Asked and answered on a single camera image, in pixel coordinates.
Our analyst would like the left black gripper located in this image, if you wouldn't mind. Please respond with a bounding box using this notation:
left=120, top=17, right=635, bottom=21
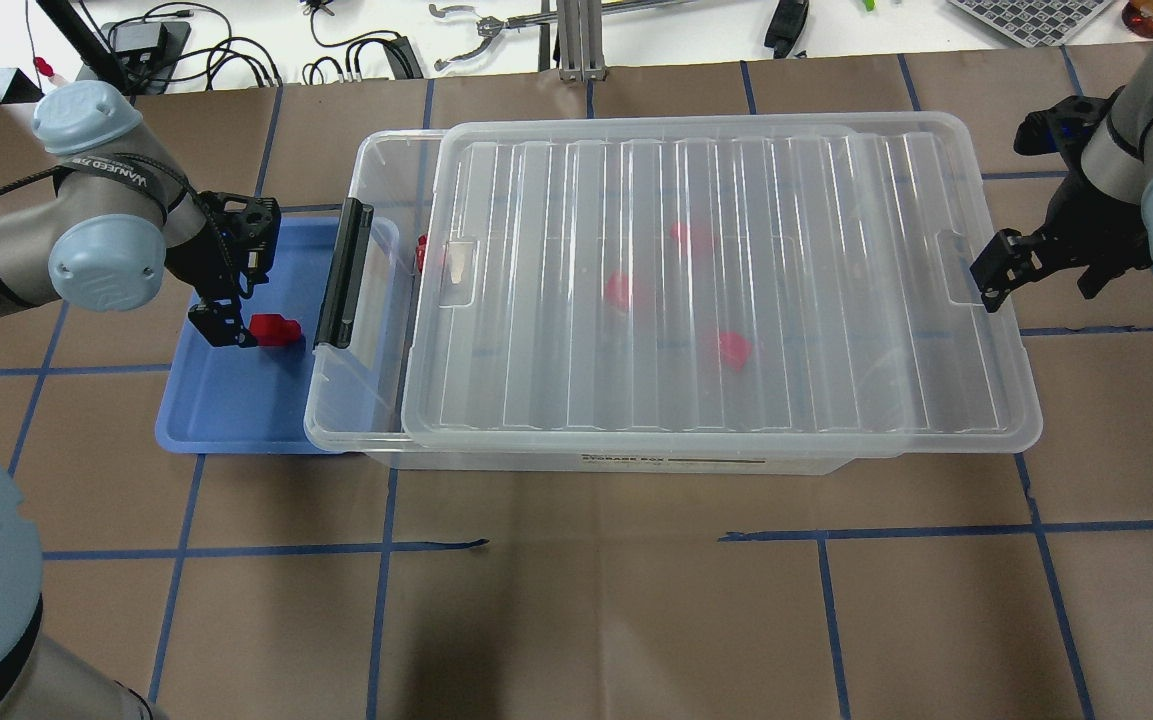
left=168, top=192, right=282, bottom=348

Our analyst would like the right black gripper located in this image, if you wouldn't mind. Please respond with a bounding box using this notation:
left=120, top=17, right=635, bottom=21
left=969, top=92, right=1153, bottom=314

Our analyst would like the clear plastic box lid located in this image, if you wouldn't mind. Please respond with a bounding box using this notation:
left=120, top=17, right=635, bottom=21
left=401, top=111, right=1043, bottom=460

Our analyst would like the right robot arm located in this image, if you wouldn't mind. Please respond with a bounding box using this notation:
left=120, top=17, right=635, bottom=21
left=970, top=47, right=1153, bottom=313

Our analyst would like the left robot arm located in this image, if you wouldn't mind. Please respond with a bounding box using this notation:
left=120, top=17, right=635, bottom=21
left=0, top=78, right=282, bottom=348

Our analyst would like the clear plastic storage box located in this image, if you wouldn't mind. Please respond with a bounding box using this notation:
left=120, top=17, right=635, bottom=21
left=303, top=129, right=844, bottom=477

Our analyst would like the blue plastic tray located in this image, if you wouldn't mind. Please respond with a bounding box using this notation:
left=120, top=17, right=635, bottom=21
left=155, top=217, right=338, bottom=453

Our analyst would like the checkered calibration board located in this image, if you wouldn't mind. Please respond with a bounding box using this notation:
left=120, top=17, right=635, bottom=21
left=948, top=1, right=1110, bottom=47

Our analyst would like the black power adapter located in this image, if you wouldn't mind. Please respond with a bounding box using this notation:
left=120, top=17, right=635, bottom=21
left=380, top=35, right=424, bottom=78

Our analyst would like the black tool on bench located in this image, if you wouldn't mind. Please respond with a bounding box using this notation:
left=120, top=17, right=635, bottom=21
left=763, top=0, right=811, bottom=59

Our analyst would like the black box latch handle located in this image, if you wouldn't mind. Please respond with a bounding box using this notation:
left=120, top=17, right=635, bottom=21
left=314, top=197, right=375, bottom=348

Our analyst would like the aluminium frame post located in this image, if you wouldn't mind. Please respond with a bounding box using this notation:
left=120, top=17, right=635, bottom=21
left=556, top=0, right=606, bottom=82

